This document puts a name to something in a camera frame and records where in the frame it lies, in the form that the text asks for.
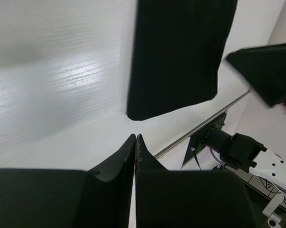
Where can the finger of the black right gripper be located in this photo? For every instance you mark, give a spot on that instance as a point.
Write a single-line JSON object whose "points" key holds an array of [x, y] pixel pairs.
{"points": [[264, 68]]}

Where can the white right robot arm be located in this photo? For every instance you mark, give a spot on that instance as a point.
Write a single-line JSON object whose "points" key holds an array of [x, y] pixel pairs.
{"points": [[243, 152]]}

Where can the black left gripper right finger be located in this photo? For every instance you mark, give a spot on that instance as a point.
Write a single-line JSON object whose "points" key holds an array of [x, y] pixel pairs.
{"points": [[188, 199]]}

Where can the black skirt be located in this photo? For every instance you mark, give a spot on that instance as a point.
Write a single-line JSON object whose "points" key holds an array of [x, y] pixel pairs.
{"points": [[178, 47]]}

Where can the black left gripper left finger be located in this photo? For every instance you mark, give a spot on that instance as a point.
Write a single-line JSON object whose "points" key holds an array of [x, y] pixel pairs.
{"points": [[96, 198]]}

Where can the aluminium table edge rail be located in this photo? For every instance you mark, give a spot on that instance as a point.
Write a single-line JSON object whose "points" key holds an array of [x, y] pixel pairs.
{"points": [[198, 127]]}

